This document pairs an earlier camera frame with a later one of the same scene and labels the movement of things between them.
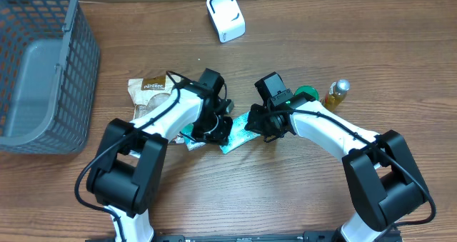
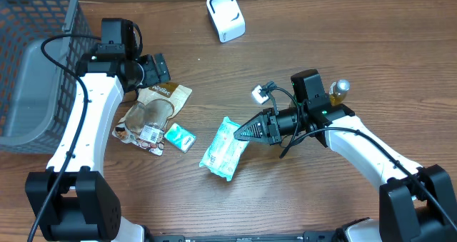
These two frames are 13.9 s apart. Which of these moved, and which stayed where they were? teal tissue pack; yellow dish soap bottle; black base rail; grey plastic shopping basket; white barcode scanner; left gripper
Moved: left gripper; teal tissue pack
Stayed: grey plastic shopping basket; yellow dish soap bottle; white barcode scanner; black base rail
